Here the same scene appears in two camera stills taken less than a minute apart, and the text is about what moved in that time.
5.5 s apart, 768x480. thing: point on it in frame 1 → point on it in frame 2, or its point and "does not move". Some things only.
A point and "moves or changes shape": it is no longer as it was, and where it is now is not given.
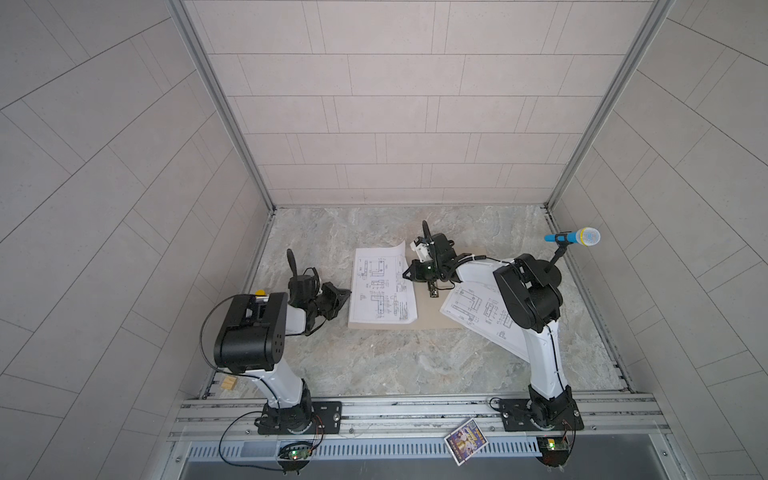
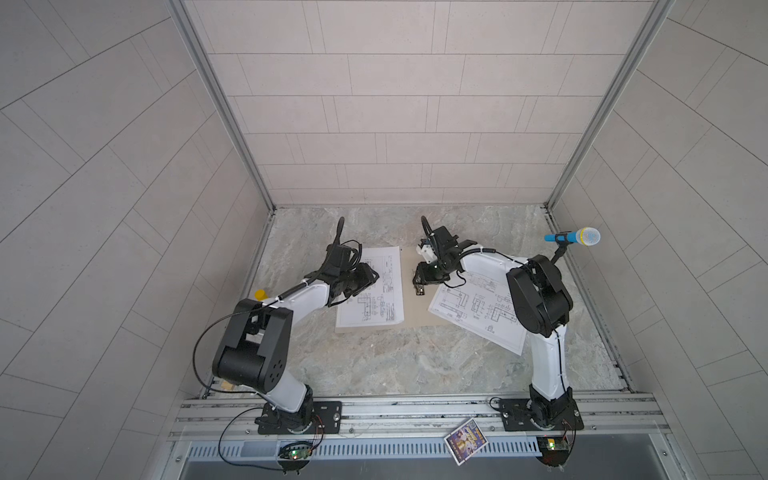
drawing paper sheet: x=380 y=293 moves or changes shape
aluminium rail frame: x=608 y=418 does not move
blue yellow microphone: x=587 y=236 does not move
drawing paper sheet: x=478 y=303 does not move
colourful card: x=465 y=441 does not move
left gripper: x=334 y=300 → x=365 y=279
